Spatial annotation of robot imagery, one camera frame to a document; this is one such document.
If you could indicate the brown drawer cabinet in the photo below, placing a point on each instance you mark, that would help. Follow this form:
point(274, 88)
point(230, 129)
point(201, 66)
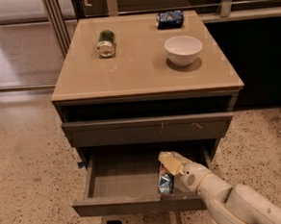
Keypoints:
point(139, 81)

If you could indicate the blue soda can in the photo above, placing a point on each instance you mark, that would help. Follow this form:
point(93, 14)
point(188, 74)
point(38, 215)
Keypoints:
point(170, 20)

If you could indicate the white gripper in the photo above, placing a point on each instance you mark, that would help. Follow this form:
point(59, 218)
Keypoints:
point(192, 174)

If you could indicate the closed upper drawer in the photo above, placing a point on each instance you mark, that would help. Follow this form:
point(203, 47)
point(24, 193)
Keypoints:
point(148, 130)

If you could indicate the silver blue redbull can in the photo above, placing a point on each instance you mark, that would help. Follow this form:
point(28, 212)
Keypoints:
point(165, 180)

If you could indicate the open middle drawer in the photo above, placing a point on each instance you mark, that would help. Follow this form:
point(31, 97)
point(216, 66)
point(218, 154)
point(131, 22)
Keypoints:
point(126, 181)

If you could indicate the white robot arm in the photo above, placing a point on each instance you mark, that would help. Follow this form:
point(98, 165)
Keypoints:
point(226, 204)

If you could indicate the green soda can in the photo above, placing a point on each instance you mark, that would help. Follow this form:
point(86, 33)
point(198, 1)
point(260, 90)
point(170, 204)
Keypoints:
point(106, 43)

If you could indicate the white ceramic bowl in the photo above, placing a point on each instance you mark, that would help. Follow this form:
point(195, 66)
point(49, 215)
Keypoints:
point(183, 50)

